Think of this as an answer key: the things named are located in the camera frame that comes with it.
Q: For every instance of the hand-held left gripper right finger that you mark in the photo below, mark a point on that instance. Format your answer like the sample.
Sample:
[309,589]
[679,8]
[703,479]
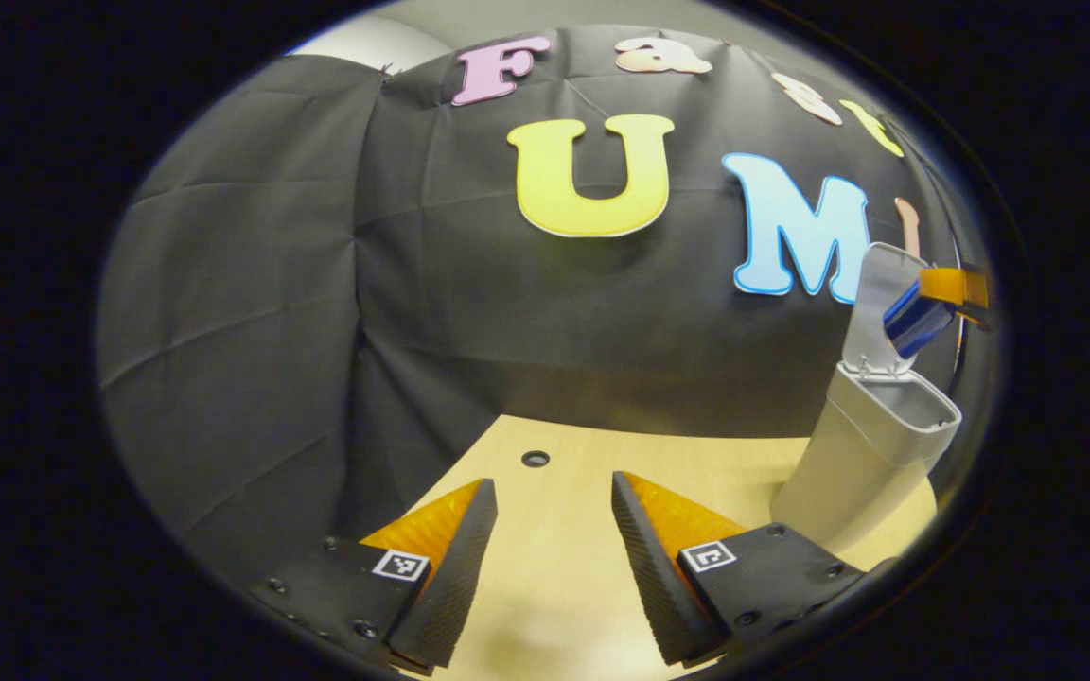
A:
[659,586]

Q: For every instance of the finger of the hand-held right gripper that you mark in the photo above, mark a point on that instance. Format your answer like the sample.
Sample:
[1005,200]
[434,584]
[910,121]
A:
[947,284]

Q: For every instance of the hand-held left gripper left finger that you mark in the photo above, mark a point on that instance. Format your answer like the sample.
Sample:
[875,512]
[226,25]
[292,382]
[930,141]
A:
[455,586]

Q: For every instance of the blue pop can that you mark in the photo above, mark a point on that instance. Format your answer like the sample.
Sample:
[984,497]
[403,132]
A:
[919,322]

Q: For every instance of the white desktop garbage bin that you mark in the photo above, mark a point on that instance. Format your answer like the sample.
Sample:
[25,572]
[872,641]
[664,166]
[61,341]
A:
[867,454]

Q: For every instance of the wooden desktop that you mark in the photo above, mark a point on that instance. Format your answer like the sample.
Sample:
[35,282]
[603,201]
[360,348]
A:
[564,530]

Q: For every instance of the black backdrop cloth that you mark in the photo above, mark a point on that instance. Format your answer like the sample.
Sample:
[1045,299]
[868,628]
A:
[318,284]

